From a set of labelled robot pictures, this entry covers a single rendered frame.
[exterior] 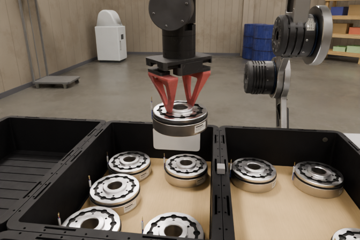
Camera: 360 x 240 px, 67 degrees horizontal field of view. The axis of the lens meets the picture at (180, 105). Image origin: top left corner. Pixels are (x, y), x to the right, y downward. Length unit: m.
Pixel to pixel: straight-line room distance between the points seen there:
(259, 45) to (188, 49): 6.87
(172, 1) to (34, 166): 0.59
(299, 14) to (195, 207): 0.69
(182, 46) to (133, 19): 8.37
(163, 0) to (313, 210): 0.49
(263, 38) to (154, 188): 6.76
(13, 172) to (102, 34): 6.71
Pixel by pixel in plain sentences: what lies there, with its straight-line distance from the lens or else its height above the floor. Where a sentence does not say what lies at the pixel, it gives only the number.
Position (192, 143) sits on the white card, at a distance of 0.72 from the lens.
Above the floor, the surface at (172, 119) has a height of 1.03.
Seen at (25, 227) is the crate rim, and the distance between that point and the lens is 0.45.
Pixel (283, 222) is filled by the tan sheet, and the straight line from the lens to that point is 0.59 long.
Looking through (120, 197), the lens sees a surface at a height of 0.86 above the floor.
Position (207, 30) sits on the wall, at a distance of 8.55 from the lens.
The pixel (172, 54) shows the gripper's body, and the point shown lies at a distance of 0.45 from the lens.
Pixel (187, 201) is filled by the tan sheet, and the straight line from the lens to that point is 0.61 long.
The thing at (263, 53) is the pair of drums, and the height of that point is 0.26.
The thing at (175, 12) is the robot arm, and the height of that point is 1.21.
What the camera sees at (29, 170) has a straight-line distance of 0.80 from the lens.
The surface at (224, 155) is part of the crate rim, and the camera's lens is 0.57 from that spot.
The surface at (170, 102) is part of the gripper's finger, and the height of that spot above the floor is 1.06.
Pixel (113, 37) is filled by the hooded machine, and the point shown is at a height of 0.66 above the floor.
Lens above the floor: 1.20
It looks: 18 degrees down
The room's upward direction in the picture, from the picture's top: straight up
